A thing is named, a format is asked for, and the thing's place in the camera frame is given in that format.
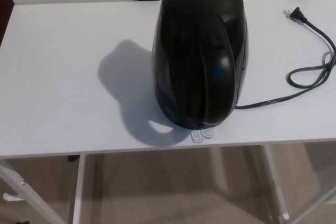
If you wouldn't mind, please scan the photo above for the clear long switch lever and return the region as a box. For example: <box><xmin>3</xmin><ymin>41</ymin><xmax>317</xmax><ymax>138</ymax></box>
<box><xmin>190</xmin><ymin>129</ymin><xmax>203</xmax><ymax>143</ymax></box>

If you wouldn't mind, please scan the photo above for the clear round button tab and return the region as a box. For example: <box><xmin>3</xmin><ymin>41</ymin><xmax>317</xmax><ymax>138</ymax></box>
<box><xmin>202</xmin><ymin>128</ymin><xmax>215</xmax><ymax>140</ymax></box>

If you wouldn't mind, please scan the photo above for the black electric kettle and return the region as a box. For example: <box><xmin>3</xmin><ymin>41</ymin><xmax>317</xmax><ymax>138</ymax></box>
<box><xmin>151</xmin><ymin>0</ymin><xmax>249</xmax><ymax>128</ymax></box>

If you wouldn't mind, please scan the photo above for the white hook on table leg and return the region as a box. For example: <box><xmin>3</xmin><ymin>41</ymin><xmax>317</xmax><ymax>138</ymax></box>
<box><xmin>2</xmin><ymin>192</ymin><xmax>20</xmax><ymax>202</ymax></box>

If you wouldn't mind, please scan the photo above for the white metal table leg frame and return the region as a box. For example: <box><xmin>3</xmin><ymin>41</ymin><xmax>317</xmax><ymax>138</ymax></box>
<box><xmin>0</xmin><ymin>154</ymin><xmax>87</xmax><ymax>224</ymax></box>
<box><xmin>262</xmin><ymin>145</ymin><xmax>336</xmax><ymax>224</ymax></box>

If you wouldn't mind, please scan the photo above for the black power cord with plug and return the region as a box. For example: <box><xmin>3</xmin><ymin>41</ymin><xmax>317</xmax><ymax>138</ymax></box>
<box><xmin>235</xmin><ymin>6</ymin><xmax>336</xmax><ymax>110</ymax></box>

